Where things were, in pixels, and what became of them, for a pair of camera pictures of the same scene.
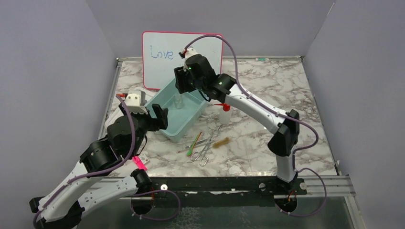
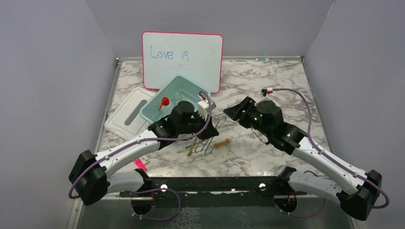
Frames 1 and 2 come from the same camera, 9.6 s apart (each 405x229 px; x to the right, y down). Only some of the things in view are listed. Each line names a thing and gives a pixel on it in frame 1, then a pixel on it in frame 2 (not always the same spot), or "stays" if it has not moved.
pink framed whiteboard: (161, 51) stays
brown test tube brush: (225, 140) stays
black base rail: (222, 191) stays
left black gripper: (162, 119) → (209, 131)
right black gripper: (180, 75) → (236, 112)
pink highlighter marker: (139, 163) stays
